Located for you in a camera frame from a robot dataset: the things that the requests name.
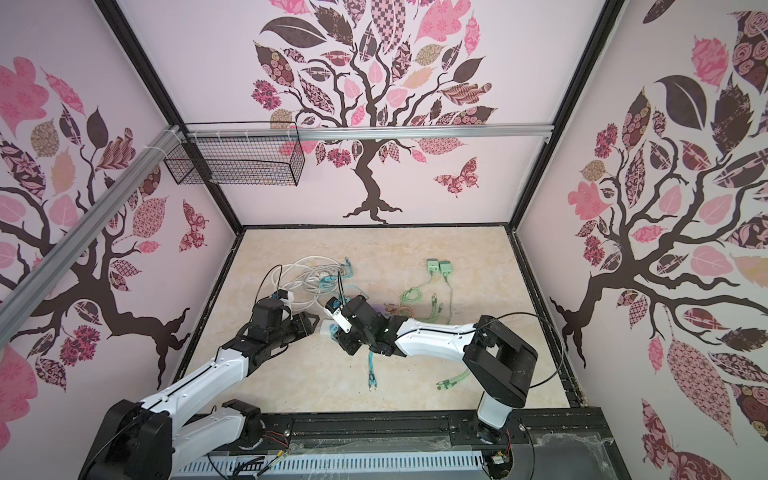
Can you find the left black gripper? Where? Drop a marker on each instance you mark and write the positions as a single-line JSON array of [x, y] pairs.
[[300, 319]]

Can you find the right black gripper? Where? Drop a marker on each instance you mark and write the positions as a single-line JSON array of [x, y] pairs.
[[347, 342]]

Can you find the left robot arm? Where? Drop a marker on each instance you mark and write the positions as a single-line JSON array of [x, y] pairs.
[[157, 436]]

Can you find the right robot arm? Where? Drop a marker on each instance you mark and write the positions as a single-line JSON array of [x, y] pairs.
[[500, 360]]

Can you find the green charger plug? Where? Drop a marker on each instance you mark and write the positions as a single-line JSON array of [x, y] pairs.
[[445, 268], [433, 266]]

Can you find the white blue power strip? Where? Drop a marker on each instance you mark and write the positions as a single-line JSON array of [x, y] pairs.
[[328, 328]]

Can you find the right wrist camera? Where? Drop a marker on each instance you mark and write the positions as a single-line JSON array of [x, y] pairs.
[[333, 308]]

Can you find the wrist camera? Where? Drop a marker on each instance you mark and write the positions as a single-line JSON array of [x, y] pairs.
[[333, 308], [286, 297]]

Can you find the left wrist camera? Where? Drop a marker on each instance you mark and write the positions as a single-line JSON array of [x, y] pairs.
[[286, 297]]

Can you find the white slotted cable duct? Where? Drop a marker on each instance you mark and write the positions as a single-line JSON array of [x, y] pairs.
[[311, 466]]

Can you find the black wire basket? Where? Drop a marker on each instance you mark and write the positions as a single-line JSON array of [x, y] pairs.
[[254, 153]]

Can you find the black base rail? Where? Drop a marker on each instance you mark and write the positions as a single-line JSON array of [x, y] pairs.
[[535, 443]]

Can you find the back aluminium rail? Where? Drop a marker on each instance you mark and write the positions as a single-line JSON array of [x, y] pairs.
[[372, 132]]

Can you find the aluminium rail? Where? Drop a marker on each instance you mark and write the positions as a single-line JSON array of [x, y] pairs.
[[372, 132], [23, 300]]

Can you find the left aluminium rail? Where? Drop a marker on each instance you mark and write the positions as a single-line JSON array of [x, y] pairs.
[[23, 300]]

